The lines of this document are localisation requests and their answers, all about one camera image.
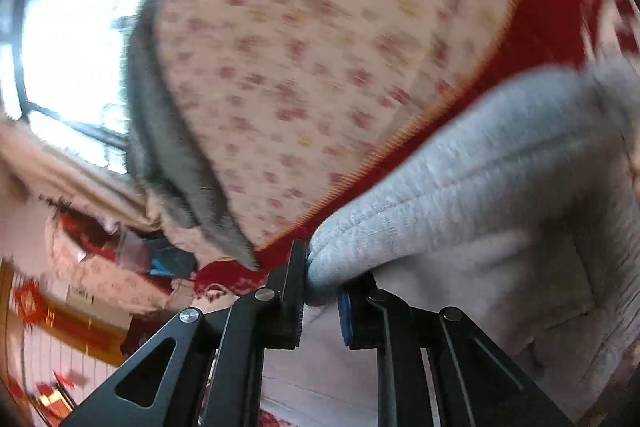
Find light grey fleece pants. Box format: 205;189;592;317
260;59;640;427

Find pink floral quilt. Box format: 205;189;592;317
152;0;516;250

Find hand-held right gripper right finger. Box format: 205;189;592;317
337;272;576;427

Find window with dark frame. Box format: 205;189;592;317
0;0;168;172

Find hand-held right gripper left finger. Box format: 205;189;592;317
60;239;308;427

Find red and white printed blanket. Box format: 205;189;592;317
192;0;640;303

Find red hanging knot ornament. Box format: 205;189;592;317
12;284;53;325

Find floral bedding pile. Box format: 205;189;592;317
46;212;201;314

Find dark grey fleece cloth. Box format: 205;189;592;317
125;0;261;270

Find blue cloth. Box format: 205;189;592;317
149;247;197;279

